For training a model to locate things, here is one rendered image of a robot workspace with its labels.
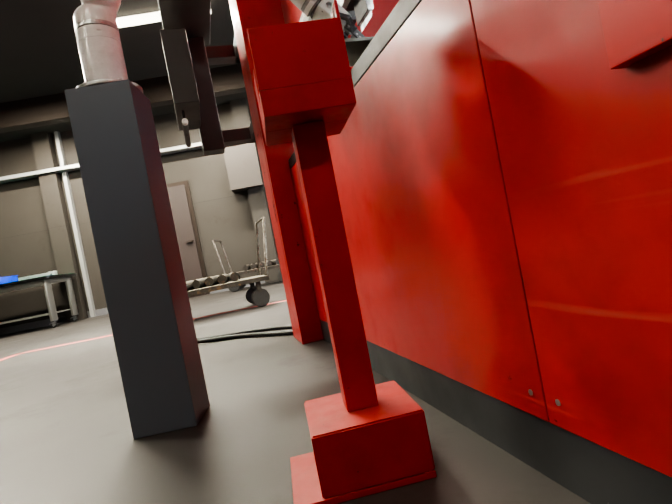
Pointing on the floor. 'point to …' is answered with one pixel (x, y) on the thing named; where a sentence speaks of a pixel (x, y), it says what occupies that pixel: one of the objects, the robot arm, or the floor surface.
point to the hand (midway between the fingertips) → (356, 43)
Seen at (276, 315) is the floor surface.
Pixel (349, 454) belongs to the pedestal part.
